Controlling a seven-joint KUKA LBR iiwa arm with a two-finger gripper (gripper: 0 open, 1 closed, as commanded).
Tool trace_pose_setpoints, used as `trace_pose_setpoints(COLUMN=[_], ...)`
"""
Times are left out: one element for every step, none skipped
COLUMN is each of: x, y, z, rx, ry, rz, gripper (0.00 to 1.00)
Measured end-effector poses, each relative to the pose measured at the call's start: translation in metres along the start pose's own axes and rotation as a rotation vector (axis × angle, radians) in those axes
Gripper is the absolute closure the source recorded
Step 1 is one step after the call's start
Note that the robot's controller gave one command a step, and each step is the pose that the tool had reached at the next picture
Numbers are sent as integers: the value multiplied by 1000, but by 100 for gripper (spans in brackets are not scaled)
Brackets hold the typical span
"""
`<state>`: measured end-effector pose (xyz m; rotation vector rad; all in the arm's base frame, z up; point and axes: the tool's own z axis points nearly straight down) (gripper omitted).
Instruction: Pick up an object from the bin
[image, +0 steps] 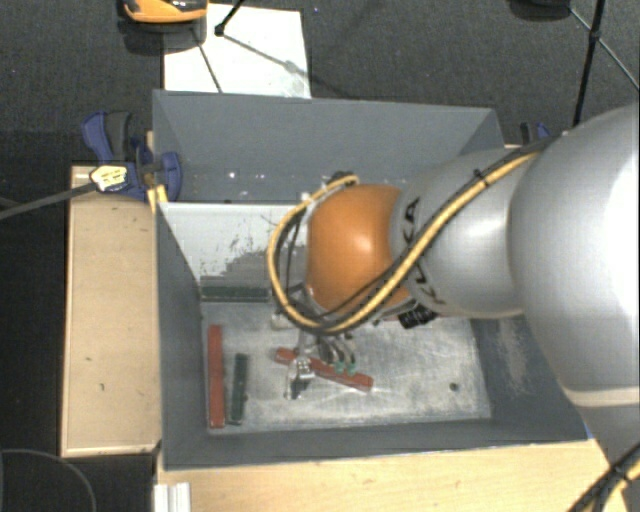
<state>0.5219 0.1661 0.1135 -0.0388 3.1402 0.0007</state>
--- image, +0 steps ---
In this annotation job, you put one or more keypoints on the dark green flat block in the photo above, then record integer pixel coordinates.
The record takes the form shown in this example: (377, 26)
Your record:
(240, 390)
(232, 292)

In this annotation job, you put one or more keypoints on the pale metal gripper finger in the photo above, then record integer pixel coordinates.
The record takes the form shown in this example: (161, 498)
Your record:
(290, 382)
(302, 372)

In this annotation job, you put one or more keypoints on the pale wood flat board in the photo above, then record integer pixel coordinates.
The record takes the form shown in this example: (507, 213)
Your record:
(112, 320)

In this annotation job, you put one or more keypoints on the red-brown flat block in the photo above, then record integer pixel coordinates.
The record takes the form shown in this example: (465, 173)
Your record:
(350, 375)
(216, 375)

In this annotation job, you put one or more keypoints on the black cylinder on white bracket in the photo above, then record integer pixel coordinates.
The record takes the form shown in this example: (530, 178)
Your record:
(416, 318)

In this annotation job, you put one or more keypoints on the grey metal bin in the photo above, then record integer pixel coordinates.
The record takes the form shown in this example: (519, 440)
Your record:
(430, 380)

